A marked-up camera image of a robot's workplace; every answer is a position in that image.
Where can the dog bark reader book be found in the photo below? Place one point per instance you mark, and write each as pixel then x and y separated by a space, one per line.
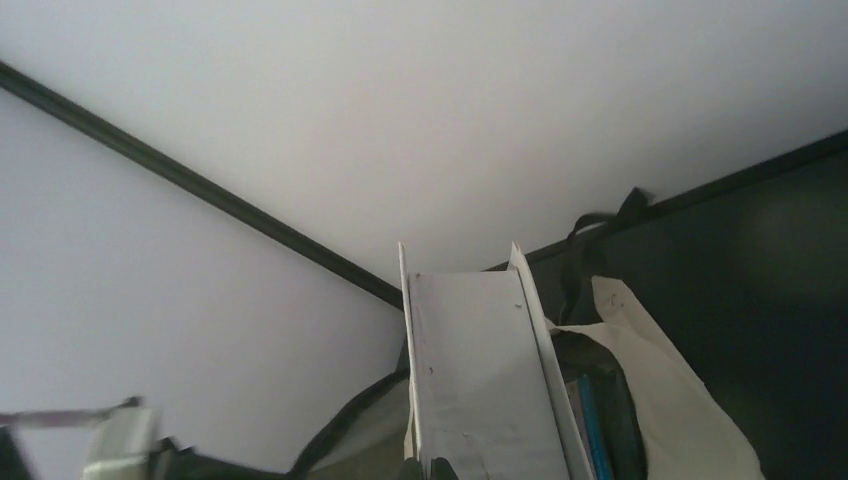
pixel 593 433

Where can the black frame post left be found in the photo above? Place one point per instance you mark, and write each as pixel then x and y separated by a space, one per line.
pixel 93 126

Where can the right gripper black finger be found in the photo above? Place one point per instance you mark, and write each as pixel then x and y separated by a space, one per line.
pixel 441 469

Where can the thick white coffee book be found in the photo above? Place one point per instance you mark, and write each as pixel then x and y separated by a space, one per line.
pixel 485 389

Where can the beige canvas backpack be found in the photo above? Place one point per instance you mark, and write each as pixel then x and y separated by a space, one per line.
pixel 658 419

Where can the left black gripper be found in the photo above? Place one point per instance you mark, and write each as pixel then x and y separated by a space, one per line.
pixel 166 461

